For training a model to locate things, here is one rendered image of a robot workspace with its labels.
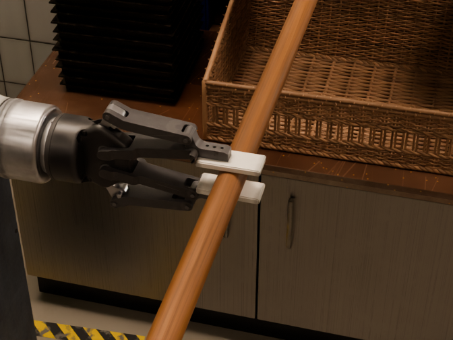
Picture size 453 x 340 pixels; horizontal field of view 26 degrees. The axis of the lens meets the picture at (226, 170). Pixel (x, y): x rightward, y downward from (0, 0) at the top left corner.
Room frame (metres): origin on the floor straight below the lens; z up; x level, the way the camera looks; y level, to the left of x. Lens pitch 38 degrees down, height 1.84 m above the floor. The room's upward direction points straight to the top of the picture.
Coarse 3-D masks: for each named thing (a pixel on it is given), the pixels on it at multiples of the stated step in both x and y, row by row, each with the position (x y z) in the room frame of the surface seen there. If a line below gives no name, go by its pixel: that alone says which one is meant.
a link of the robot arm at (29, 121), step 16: (0, 112) 0.88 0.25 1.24; (16, 112) 0.88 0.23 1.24; (32, 112) 0.88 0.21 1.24; (48, 112) 0.89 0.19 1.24; (0, 128) 0.86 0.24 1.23; (16, 128) 0.86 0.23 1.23; (32, 128) 0.86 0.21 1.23; (48, 128) 0.87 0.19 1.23; (0, 144) 0.85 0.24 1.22; (16, 144) 0.85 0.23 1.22; (32, 144) 0.85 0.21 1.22; (0, 160) 0.85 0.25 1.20; (16, 160) 0.84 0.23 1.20; (32, 160) 0.84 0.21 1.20; (0, 176) 0.86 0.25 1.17; (16, 176) 0.85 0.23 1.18; (32, 176) 0.84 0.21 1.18; (48, 176) 0.86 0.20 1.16
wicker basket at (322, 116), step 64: (256, 0) 2.14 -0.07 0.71; (384, 0) 2.08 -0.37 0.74; (448, 0) 2.05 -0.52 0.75; (256, 64) 2.04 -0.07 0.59; (320, 64) 2.04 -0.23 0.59; (384, 64) 2.03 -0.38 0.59; (448, 64) 2.01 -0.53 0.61; (320, 128) 1.68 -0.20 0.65; (384, 128) 1.65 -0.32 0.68; (448, 128) 1.62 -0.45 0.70
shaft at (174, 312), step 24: (312, 0) 1.20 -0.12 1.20; (288, 24) 1.13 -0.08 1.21; (288, 48) 1.07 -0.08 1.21; (264, 72) 1.02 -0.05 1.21; (288, 72) 1.03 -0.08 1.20; (264, 96) 0.96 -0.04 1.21; (264, 120) 0.92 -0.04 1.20; (240, 144) 0.86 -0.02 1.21; (216, 192) 0.78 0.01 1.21; (240, 192) 0.80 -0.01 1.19; (216, 216) 0.75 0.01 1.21; (192, 240) 0.71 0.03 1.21; (216, 240) 0.72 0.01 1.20; (192, 264) 0.67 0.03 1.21; (168, 288) 0.65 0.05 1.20; (192, 288) 0.65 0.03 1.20; (168, 312) 0.61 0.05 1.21; (192, 312) 0.63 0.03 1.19; (168, 336) 0.59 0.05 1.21
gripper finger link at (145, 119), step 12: (108, 120) 0.85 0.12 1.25; (120, 120) 0.85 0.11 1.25; (132, 120) 0.85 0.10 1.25; (144, 120) 0.85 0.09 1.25; (156, 120) 0.85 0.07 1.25; (168, 120) 0.85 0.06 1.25; (180, 120) 0.86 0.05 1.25; (144, 132) 0.84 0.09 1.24; (156, 132) 0.84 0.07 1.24; (168, 132) 0.83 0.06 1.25; (180, 132) 0.83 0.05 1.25; (192, 132) 0.84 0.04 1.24
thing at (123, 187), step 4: (116, 184) 0.86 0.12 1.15; (120, 184) 0.86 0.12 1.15; (124, 184) 0.86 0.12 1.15; (108, 188) 0.86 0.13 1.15; (112, 188) 0.86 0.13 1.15; (116, 188) 0.86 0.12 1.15; (120, 188) 0.86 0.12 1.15; (124, 188) 0.86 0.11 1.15; (128, 188) 0.86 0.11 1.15; (112, 192) 0.86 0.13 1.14; (116, 192) 0.86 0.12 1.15; (120, 192) 0.85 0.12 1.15; (124, 192) 0.86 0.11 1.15; (112, 196) 0.86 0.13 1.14; (120, 196) 0.85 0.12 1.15
